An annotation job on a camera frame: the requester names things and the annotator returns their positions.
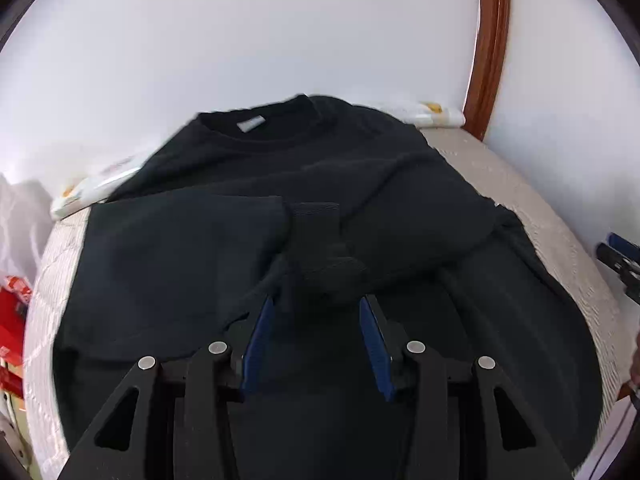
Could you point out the striped bed mattress cover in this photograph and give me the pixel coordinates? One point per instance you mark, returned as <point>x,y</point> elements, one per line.
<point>563,256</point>

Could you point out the black sweatshirt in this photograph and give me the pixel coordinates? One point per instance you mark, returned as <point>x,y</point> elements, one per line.
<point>317,203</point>

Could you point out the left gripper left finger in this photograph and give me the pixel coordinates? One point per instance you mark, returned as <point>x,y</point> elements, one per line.
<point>170,420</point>

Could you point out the red paper gift bag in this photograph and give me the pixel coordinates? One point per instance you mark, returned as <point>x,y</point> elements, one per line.
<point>15,296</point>

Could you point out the brown wooden door frame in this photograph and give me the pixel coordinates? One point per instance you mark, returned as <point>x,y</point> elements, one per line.
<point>489,55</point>

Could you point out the white plastic bag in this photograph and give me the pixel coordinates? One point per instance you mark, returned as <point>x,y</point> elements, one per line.
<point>25,227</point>

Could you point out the white patterned pillow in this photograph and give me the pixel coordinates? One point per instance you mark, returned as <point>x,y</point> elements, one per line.
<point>98,186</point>

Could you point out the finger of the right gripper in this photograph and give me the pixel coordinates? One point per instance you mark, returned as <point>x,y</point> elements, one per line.
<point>622,257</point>

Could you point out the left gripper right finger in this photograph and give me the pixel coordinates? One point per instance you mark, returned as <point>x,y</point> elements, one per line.
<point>469,419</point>

